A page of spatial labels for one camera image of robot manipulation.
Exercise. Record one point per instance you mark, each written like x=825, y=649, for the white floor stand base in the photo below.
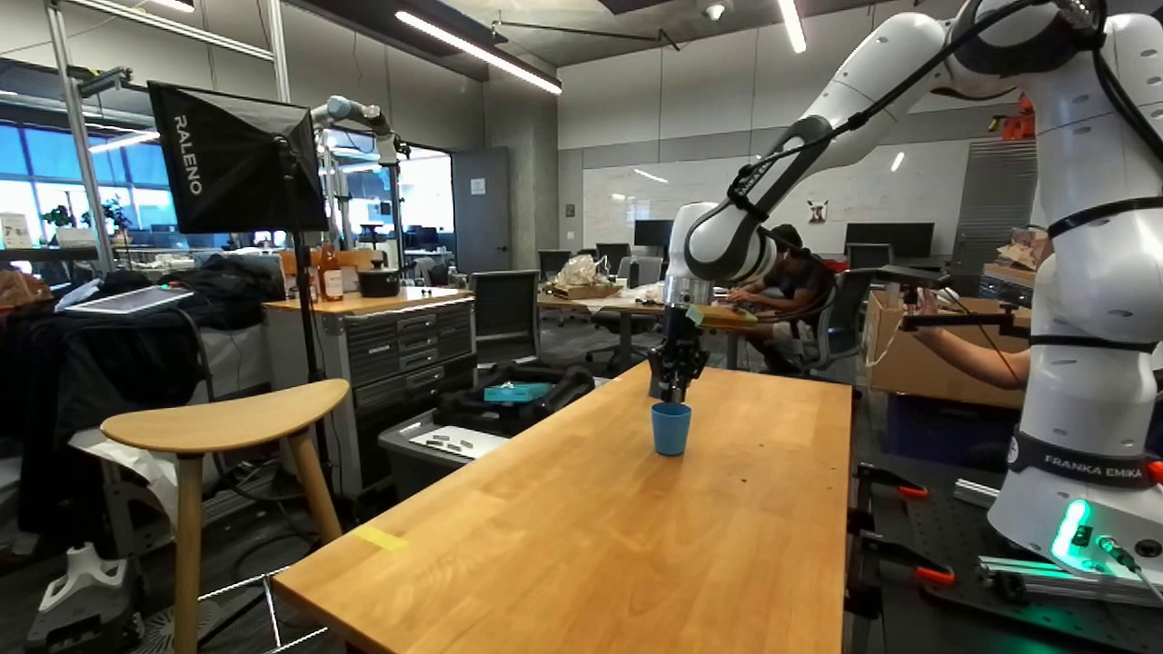
x=76, y=602

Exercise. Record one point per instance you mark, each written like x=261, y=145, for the seated person in dark shirt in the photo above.
x=793, y=291

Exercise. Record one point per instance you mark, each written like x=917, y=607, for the gray drawer cabinet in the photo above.
x=402, y=350

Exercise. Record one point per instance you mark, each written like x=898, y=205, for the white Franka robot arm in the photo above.
x=1090, y=303

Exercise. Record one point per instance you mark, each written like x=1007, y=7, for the black light stand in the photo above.
x=301, y=303

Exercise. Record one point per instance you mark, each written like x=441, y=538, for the teal bag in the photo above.
x=517, y=395

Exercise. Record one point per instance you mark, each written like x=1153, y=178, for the wooden stool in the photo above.
x=222, y=420

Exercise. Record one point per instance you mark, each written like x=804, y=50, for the wooden background desk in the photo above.
x=603, y=305

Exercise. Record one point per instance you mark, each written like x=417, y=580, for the long ceiling light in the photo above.
x=793, y=24
x=478, y=52

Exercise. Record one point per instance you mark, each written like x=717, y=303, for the gray door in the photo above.
x=484, y=207

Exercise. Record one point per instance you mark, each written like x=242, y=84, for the silver metal pole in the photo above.
x=73, y=131

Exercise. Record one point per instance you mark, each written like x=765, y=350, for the black cloth pile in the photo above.
x=111, y=350

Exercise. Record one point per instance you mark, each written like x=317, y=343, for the orange bottle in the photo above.
x=331, y=276

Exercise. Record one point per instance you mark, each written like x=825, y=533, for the light blue plastic cup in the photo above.
x=668, y=430

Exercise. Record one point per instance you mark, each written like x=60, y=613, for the brown cardboard box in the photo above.
x=901, y=350

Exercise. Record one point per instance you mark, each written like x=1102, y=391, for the black softbox light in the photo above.
x=236, y=157

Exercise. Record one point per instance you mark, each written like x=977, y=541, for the white wall board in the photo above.
x=639, y=187

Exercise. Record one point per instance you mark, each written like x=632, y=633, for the blue storage bin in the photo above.
x=946, y=430

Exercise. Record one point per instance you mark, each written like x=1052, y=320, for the yellow tape strip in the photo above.
x=378, y=538

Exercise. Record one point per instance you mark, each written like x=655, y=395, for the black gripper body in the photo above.
x=678, y=350

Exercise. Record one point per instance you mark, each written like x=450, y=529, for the black computer monitor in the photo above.
x=890, y=236
x=653, y=233

